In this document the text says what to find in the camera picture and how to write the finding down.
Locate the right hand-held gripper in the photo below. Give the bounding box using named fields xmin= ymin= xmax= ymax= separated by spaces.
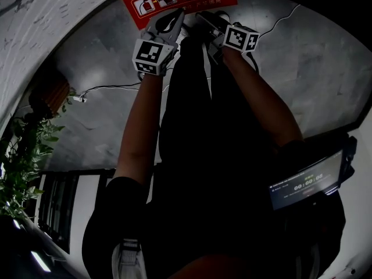
xmin=195 ymin=10 xmax=260 ymax=65

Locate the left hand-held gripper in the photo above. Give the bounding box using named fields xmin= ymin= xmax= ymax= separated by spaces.
xmin=132 ymin=9 xmax=185 ymax=76

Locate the red fire extinguisher box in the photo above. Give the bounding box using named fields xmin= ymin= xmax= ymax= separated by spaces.
xmin=118 ymin=0 xmax=238 ymax=31

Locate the person's right forearm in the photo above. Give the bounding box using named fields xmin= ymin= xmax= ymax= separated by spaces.
xmin=222 ymin=46 xmax=305 ymax=148

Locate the person's left forearm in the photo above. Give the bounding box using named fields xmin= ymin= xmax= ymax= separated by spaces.
xmin=115 ymin=73 xmax=164 ymax=186

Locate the person's white shoe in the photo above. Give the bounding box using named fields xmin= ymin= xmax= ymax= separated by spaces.
xmin=178 ymin=24 xmax=190 ymax=45
xmin=216 ymin=10 xmax=232 ymax=23

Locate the brown ribbed plant pot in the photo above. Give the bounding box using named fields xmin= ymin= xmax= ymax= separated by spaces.
xmin=28 ymin=70 xmax=71 ymax=119

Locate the person in black shirt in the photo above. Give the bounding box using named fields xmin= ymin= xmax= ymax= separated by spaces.
xmin=81 ymin=35 xmax=347 ymax=279

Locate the black tablet with screen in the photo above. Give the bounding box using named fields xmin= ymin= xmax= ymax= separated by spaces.
xmin=268 ymin=136 xmax=358 ymax=212

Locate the green leafy potted plant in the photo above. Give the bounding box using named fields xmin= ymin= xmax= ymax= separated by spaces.
xmin=0 ymin=88 xmax=77 ymax=221

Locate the black framed glass partition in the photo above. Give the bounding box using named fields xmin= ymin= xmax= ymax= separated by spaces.
xmin=37 ymin=168 xmax=117 ymax=255

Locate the white bag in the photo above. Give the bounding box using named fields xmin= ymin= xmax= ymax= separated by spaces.
xmin=111 ymin=238 xmax=148 ymax=279

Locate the thin white floor cable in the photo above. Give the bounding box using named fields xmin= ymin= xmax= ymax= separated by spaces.
xmin=257 ymin=3 xmax=302 ymax=38

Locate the black and white cable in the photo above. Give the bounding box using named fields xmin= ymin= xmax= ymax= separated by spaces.
xmin=83 ymin=81 xmax=144 ymax=96

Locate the grey strap with black buckle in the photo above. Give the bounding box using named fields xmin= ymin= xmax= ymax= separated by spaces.
xmin=119 ymin=238 xmax=141 ymax=266

